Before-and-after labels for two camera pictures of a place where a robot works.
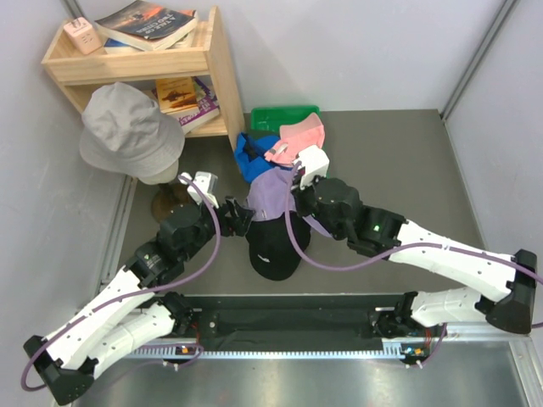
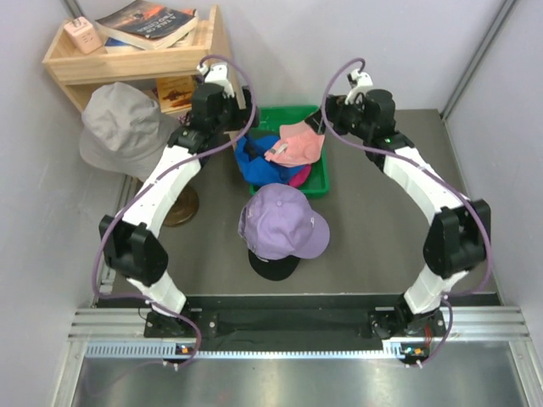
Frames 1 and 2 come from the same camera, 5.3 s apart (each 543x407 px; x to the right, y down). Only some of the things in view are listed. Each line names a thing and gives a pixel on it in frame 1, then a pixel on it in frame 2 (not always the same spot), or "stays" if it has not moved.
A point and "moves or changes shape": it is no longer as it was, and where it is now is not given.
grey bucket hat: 125,132 stays
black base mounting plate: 289,321 stays
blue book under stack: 113,42 stays
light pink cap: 295,137 stays
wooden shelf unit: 204,58 stays
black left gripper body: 225,223 -> 233,119
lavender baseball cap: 266,195 moves or changes shape
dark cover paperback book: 148,25 stays
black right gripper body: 305,199 -> 348,118
